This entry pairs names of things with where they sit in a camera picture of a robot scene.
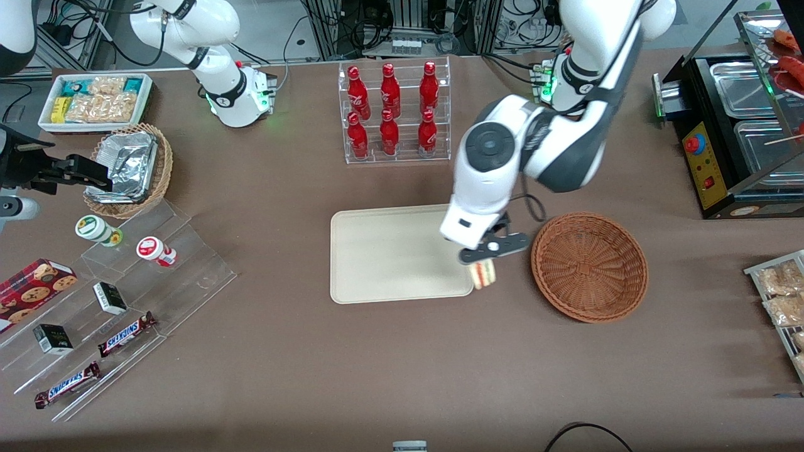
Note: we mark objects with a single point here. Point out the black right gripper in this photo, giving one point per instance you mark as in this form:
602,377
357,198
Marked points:
30,171

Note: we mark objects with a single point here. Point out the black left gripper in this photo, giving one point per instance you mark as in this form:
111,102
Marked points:
501,222

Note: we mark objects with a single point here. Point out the triangular sandwich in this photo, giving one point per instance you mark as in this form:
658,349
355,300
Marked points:
484,275

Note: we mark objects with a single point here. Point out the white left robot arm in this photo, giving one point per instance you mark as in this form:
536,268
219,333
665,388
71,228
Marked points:
490,163

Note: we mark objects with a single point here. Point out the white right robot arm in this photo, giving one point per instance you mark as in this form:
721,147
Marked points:
213,81

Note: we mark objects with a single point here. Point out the white rectangular snack tray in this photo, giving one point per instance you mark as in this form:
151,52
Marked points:
47,119

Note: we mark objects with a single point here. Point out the tan wicker basket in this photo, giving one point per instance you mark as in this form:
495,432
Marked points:
162,169

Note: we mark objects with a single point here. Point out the round brown wicker basket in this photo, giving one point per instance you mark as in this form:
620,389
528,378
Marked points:
590,267

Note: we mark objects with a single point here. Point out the beige rectangular serving tray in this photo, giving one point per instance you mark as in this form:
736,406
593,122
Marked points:
389,254

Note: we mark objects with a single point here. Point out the tray of packaged snacks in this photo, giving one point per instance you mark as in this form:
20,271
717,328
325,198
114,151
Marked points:
754,270

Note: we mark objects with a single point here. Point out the green lidded yogurt cup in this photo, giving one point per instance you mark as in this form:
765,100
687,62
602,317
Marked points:
93,228

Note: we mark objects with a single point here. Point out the silver foil container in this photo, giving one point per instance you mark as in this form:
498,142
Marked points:
129,166

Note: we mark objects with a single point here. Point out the yellow snack packet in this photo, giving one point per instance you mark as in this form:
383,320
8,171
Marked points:
59,110

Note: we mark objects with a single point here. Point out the clear bag of crackers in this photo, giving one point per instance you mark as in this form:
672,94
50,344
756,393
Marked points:
103,108

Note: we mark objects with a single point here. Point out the teal snack packet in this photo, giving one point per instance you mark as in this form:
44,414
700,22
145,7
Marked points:
75,86

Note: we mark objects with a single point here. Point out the red lidded yogurt cup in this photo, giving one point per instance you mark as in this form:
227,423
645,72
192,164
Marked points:
152,249

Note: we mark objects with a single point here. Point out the red plaid cookie box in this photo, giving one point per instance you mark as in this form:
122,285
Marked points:
31,289

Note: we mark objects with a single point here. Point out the small black box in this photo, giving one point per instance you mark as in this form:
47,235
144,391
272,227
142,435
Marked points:
53,339
110,298

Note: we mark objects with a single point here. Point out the red cola bottle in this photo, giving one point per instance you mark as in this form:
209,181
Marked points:
390,93
429,89
358,94
389,137
357,139
427,137

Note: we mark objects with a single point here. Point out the clear acrylic stepped stand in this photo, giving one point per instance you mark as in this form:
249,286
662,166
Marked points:
182,276

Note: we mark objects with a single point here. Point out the brown Snickers bar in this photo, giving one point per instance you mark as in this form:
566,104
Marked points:
68,385
125,334

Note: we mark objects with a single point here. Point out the clear acrylic bottle rack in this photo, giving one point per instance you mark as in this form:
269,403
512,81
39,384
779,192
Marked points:
408,63

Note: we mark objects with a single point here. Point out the grey device at table edge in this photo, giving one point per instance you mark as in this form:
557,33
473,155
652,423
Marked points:
409,446

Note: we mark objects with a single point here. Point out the black hot food display case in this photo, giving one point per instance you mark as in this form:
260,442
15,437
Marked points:
706,182

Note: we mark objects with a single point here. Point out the white power strip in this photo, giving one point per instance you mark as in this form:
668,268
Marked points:
406,46

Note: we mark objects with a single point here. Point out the clear bag of pastry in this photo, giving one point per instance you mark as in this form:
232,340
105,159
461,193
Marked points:
785,311
779,279

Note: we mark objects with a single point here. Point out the steel food pan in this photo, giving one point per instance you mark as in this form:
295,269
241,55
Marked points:
763,144
744,88

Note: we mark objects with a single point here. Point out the red sausage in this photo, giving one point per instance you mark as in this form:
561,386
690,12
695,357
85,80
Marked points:
793,69
788,39

